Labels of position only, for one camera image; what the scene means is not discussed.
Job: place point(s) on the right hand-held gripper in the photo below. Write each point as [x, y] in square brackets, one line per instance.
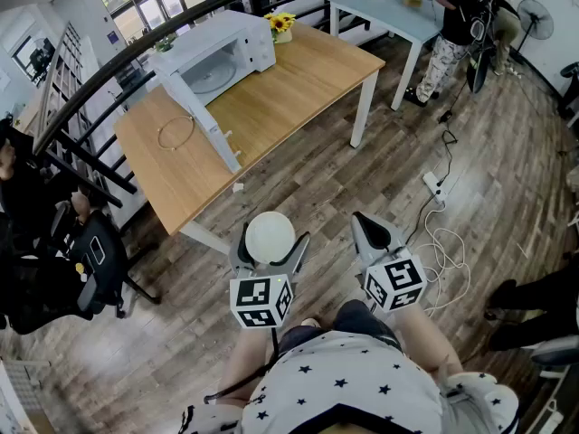
[393, 280]

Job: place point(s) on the small green plant pot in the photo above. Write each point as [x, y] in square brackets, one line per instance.
[165, 43]

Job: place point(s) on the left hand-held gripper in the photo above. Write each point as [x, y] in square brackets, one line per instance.
[260, 299]

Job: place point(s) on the sunflower pot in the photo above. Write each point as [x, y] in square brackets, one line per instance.
[281, 27]

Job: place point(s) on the person's left forearm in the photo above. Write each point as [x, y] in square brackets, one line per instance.
[244, 364]

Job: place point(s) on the person's dark shorts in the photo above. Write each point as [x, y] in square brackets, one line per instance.
[357, 321]

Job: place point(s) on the wooden table with white legs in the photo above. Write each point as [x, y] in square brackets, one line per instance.
[294, 88]

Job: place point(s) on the small yellow object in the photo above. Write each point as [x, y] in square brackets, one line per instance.
[411, 1]

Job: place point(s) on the white power strip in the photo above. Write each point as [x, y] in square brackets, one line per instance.
[435, 185]

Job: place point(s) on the person's right forearm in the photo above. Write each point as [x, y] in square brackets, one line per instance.
[429, 342]

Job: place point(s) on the black office chair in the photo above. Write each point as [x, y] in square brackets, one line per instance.
[99, 260]

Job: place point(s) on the small white paper scrap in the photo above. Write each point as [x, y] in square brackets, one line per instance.
[237, 187]

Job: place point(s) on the person's star print shirt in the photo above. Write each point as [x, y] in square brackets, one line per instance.
[344, 387]

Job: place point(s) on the black metal railing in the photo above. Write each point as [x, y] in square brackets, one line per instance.
[113, 61]

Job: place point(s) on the light blue table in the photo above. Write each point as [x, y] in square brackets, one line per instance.
[398, 16]

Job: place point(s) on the black standing fan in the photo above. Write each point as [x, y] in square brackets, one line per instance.
[536, 18]

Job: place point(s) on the white round bowl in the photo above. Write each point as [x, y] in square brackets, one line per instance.
[270, 238]

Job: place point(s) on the white microwave oven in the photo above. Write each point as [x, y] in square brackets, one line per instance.
[217, 34]

